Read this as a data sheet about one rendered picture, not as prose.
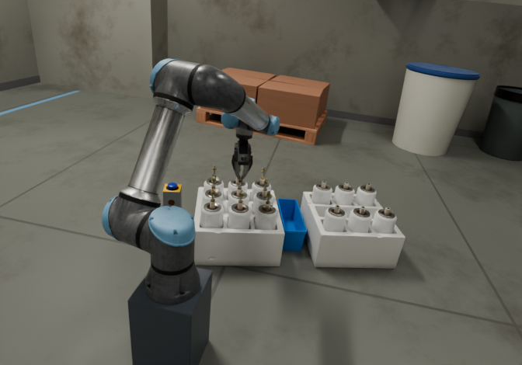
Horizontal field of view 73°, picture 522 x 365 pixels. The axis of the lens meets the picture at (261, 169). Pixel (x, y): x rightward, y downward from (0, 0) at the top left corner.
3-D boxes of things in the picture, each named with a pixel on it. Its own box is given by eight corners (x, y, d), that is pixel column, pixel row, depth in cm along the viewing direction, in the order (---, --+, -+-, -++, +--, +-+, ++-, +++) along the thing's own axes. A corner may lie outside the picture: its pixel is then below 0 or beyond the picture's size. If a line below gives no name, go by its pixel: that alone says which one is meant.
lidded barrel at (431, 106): (441, 140, 358) (465, 67, 327) (461, 162, 304) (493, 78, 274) (381, 132, 364) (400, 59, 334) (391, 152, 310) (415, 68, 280)
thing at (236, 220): (229, 250, 153) (232, 215, 145) (224, 238, 161) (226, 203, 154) (250, 247, 156) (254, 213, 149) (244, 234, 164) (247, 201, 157)
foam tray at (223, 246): (280, 266, 157) (285, 234, 150) (191, 265, 152) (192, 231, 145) (269, 218, 192) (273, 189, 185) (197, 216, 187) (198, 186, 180)
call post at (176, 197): (179, 252, 159) (179, 192, 146) (163, 252, 158) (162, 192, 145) (181, 243, 165) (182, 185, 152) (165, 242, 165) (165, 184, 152)
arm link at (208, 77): (235, 64, 90) (284, 115, 136) (199, 57, 94) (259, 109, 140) (222, 106, 90) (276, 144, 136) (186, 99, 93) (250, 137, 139)
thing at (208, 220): (202, 234, 162) (203, 200, 154) (223, 237, 162) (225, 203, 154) (197, 247, 153) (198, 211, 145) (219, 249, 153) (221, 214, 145)
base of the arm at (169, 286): (188, 310, 93) (188, 281, 89) (134, 297, 95) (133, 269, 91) (207, 272, 106) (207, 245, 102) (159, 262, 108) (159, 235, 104)
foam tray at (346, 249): (395, 269, 164) (405, 237, 157) (314, 267, 159) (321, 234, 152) (365, 222, 199) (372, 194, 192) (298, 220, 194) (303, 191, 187)
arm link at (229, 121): (245, 114, 130) (258, 108, 139) (219, 108, 133) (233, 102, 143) (244, 134, 133) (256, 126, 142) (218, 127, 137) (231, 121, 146)
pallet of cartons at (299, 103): (325, 119, 384) (332, 81, 366) (323, 147, 305) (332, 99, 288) (219, 104, 399) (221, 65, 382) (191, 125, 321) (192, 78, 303)
